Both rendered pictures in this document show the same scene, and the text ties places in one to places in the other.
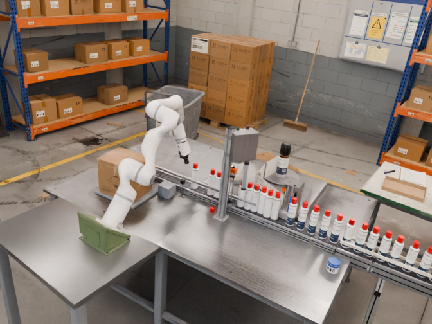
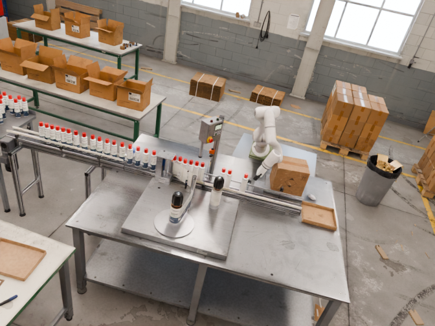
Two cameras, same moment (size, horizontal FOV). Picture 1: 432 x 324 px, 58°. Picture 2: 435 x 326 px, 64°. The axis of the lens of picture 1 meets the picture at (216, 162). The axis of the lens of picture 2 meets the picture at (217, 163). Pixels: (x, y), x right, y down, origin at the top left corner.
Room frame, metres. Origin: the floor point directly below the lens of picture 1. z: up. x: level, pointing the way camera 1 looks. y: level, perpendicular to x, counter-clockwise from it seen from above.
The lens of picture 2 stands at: (4.76, -1.12, 2.77)
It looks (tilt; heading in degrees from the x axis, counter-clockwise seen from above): 33 degrees down; 156
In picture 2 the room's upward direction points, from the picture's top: 12 degrees clockwise
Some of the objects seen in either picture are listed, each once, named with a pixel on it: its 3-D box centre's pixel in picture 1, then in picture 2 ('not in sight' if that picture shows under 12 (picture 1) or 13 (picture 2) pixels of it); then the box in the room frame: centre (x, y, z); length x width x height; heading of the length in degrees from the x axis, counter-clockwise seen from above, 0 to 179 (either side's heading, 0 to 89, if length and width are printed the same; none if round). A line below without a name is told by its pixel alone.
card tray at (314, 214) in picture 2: not in sight; (318, 215); (2.92, 0.77, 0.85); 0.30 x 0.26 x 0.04; 61
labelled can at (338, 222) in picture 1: (337, 228); (129, 154); (2.06, -0.79, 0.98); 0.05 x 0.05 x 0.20
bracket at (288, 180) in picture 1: (292, 182); (166, 154); (2.32, -0.52, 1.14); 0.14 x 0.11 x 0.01; 61
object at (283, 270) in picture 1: (218, 195); (222, 200); (2.59, -0.04, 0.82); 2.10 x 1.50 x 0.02; 61
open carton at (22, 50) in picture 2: not in sight; (16, 56); (-0.39, -2.02, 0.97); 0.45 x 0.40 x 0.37; 148
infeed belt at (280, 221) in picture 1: (225, 202); (211, 186); (2.44, -0.10, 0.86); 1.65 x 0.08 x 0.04; 61
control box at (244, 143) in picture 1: (242, 144); (210, 130); (2.31, -0.16, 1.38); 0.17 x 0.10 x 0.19; 116
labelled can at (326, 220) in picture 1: (325, 224); (137, 156); (2.09, -0.73, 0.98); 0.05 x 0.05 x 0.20
